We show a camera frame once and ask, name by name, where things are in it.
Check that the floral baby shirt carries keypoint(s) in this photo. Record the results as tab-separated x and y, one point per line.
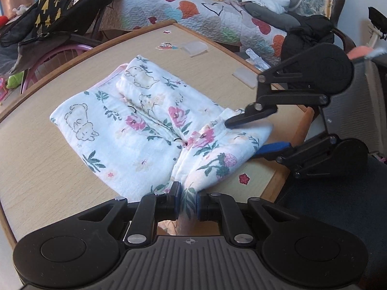
145	145

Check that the translucent plastic strip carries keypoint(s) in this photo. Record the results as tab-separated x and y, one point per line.
195	48
246	77

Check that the wooden low table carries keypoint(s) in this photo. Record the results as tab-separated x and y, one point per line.
36	145

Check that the pink blurred object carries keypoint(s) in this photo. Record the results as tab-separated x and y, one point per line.
358	53

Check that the grey cushioned folding chair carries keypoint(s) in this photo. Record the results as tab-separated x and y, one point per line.
45	51

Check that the dark grey pillow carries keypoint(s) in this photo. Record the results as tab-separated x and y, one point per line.
269	19

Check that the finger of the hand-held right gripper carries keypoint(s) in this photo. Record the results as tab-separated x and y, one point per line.
273	149
238	119

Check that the heart patterned quilt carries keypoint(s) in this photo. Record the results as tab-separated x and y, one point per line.
229	27

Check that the black jacket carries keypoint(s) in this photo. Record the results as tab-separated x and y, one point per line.
305	33

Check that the tissue pack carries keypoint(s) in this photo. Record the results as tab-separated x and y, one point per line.
257	60

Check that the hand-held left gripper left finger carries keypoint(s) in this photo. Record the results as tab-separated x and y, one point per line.
176	201

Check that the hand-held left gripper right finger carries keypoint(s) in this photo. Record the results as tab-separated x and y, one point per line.
201	207

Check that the wooden sofa frame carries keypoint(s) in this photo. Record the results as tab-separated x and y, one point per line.
344	39

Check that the folded white clothes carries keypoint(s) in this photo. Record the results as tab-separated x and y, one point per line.
272	1

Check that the black bag gold tree print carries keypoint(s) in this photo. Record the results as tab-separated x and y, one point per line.
60	9

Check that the green toy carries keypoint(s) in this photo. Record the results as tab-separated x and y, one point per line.
15	81

